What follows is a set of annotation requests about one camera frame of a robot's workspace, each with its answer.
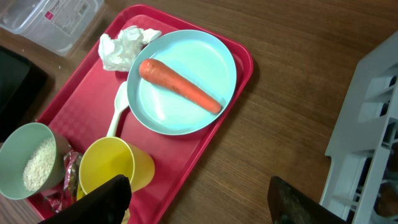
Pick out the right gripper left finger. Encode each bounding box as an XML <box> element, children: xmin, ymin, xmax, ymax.
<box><xmin>40</xmin><ymin>174</ymin><xmax>132</xmax><ymax>224</ymax></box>

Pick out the orange carrot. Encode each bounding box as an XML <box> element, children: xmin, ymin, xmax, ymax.
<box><xmin>139</xmin><ymin>58</ymin><xmax>221</xmax><ymax>114</ymax></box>

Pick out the green bowl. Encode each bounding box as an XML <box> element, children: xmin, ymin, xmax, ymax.
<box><xmin>1</xmin><ymin>123</ymin><xmax>71</xmax><ymax>200</ymax></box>

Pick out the black waste tray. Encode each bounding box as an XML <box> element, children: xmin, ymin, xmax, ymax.
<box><xmin>1</xmin><ymin>47</ymin><xmax>47</xmax><ymax>142</ymax></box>

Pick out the light blue plate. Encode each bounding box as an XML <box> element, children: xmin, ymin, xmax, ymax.
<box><xmin>127</xmin><ymin>30</ymin><xmax>237</xmax><ymax>136</ymax></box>

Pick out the crumpled white tissue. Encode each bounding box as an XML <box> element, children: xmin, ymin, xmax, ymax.
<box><xmin>98</xmin><ymin>26</ymin><xmax>162</xmax><ymax>72</ymax></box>

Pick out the grey dishwasher rack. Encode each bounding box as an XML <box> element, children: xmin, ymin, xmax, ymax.
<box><xmin>320</xmin><ymin>34</ymin><xmax>397</xmax><ymax>223</ymax></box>

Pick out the clear plastic bin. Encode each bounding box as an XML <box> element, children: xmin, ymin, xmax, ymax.
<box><xmin>1</xmin><ymin>0</ymin><xmax>104</xmax><ymax>56</ymax></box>

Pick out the white rice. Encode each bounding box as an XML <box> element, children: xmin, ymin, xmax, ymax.
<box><xmin>22</xmin><ymin>139</ymin><xmax>56</xmax><ymax>192</ymax></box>

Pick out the yellow cup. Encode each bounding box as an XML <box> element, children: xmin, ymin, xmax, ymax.
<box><xmin>79</xmin><ymin>137</ymin><xmax>155</xmax><ymax>195</ymax></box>

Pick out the red candy wrapper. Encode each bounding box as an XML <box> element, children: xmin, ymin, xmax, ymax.
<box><xmin>45</xmin><ymin>151</ymin><xmax>84</xmax><ymax>213</ymax></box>

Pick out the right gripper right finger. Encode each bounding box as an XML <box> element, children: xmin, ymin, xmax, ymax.
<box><xmin>267</xmin><ymin>176</ymin><xmax>346</xmax><ymax>224</ymax></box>

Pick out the white plastic spoon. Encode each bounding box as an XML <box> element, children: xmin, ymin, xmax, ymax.
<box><xmin>106</xmin><ymin>82</ymin><xmax>129</xmax><ymax>137</ymax></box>

